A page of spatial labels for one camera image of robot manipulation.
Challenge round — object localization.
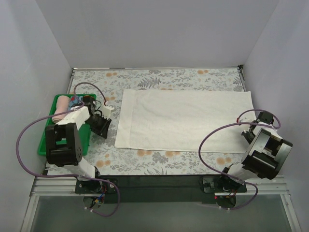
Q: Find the pink towel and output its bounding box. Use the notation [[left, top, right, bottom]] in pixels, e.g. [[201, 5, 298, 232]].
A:
[[52, 95, 70, 123]]

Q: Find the white towel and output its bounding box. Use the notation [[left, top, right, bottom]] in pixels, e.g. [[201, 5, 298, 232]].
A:
[[115, 89, 255, 153]]

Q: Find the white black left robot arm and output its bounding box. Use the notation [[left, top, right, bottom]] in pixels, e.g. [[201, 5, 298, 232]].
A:
[[45, 95, 114, 192]]

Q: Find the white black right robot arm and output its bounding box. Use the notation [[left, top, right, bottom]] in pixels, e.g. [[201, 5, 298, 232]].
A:
[[218, 110, 293, 191]]

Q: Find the green plastic tray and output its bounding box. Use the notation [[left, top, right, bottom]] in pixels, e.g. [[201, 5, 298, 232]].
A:
[[38, 93, 97, 157]]

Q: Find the blue rolled towel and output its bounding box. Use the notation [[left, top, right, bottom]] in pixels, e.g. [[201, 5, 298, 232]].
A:
[[68, 95, 83, 110]]

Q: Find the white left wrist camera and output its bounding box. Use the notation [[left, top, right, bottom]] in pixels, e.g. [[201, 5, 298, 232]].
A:
[[101, 106, 114, 119]]

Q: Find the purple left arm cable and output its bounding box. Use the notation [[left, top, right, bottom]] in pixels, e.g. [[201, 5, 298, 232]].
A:
[[15, 82, 121, 217]]

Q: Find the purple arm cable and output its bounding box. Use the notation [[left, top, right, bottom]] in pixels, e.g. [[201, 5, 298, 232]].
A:
[[198, 109, 282, 210], [15, 82, 121, 217]]

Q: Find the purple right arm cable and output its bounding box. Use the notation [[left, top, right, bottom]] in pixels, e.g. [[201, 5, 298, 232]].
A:
[[198, 109, 282, 210]]

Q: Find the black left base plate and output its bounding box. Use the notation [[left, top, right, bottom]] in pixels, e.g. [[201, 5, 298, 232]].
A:
[[74, 179, 117, 194]]

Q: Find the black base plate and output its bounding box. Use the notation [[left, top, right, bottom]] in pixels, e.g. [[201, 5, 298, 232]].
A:
[[74, 179, 117, 194], [199, 175, 247, 193]]

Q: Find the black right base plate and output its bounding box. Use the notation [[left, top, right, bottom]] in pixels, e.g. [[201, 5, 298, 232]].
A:
[[199, 175, 247, 193]]

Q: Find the aluminium frame rail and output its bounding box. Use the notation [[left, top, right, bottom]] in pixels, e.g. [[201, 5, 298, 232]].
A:
[[31, 175, 289, 196]]

